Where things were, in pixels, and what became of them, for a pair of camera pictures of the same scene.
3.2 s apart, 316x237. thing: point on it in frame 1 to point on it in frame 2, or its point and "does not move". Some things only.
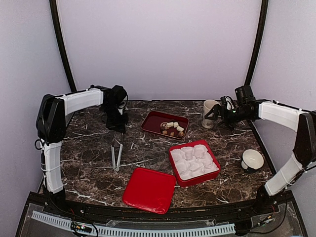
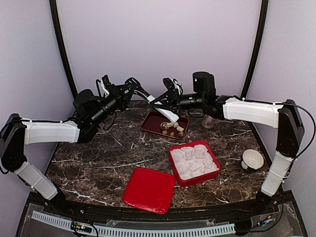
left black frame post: x=53 y=5 does not move
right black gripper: x=222 y=108 to x=174 y=101
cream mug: x=207 y=122 does not move
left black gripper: x=120 y=127 to x=122 y=98
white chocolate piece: x=179 y=128 does not move
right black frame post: x=259 y=39 does not move
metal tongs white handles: x=116 y=167 to x=158 y=105
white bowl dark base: x=252 y=160 does not move
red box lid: x=150 y=190 does not move
